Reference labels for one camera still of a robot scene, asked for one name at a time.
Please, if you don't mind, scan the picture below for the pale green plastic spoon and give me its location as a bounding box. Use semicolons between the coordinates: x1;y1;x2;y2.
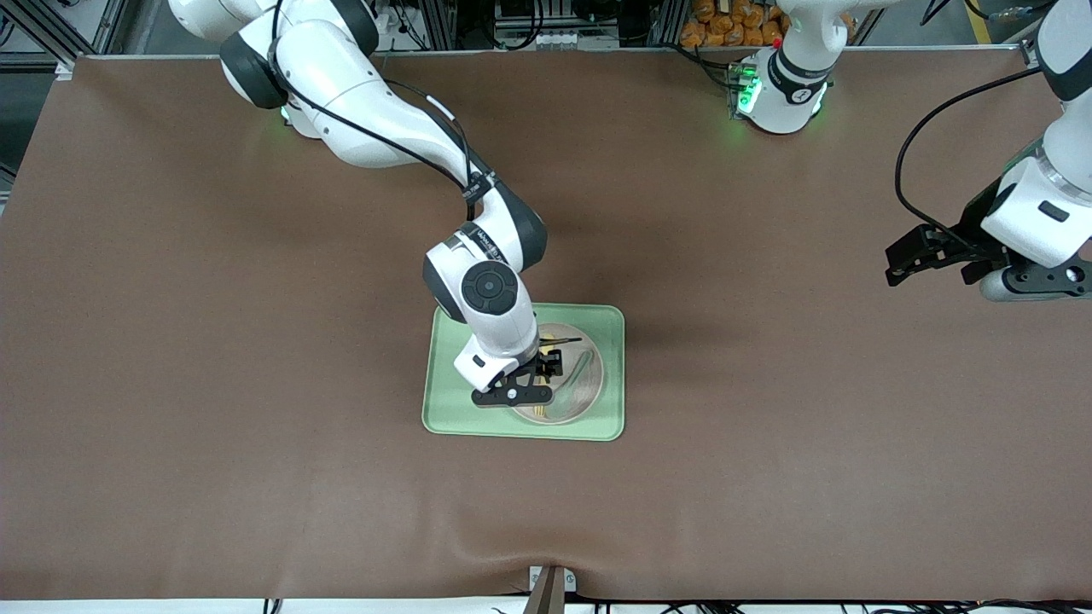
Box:
546;348;595;420

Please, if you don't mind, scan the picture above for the yellow plastic fork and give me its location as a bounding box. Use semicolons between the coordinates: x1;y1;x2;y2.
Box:
531;327;557;420

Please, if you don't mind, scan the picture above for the round white plate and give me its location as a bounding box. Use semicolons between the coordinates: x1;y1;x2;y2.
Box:
509;322;605;424

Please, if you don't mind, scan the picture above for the light green rectangular tray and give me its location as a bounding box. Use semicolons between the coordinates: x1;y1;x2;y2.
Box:
421;299;626;442

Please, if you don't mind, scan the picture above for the metal table edge clamp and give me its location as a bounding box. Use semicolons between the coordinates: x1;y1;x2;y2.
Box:
527;565;578;614

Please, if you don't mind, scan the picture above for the brown table mat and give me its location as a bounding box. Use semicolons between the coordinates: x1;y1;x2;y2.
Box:
0;51;1092;602

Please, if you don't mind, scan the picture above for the pile of orange packaged goods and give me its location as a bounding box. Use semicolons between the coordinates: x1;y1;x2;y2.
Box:
680;0;858;49

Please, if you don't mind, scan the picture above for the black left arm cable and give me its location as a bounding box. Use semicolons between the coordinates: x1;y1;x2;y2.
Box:
893;65;1048;241

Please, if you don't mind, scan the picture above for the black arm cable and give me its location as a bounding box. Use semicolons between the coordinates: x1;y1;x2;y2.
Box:
271;0;497;204
893;65;1048;241

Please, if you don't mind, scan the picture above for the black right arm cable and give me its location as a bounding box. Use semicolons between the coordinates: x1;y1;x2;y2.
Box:
271;0;497;204

